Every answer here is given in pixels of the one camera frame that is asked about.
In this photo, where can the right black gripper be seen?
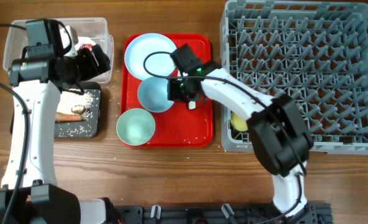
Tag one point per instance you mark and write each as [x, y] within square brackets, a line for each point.
[173, 95]

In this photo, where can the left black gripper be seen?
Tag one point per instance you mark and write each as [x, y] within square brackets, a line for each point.
[91, 69]

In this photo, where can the white plastic spoon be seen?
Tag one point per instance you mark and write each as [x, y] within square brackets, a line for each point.
[191, 105]

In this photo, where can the blue bowl with rice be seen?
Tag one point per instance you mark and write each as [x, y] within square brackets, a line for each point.
[153, 95]

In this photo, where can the pile of rice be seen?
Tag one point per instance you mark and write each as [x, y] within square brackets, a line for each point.
[68, 99]

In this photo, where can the brown food scrap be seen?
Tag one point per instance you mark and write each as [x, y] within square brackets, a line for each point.
[78, 109]

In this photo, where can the large light blue plate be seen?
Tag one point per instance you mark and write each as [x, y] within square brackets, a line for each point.
[142, 46]

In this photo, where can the yellow plastic cup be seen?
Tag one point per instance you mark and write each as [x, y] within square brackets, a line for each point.
[238, 123]

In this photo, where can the green bowl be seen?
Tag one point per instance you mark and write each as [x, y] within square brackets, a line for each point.
[135, 127]

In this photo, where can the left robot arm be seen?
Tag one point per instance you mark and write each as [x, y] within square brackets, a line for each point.
[29, 192]

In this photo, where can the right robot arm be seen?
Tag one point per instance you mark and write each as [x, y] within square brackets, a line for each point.
[279, 136]

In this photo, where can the black waste tray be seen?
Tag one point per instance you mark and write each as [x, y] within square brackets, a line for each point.
[78, 127]

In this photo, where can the grey dishwasher rack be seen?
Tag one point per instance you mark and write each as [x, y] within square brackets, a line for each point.
[315, 52]

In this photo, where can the red snack wrapper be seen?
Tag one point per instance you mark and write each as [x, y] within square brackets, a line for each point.
[86, 46]

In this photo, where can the clear plastic bin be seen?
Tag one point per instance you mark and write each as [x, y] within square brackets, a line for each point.
[94, 28]

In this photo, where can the red plastic tray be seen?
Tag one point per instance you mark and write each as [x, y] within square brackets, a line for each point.
[178, 126]

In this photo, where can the carrot piece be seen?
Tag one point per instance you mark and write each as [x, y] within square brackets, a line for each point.
[61, 117]

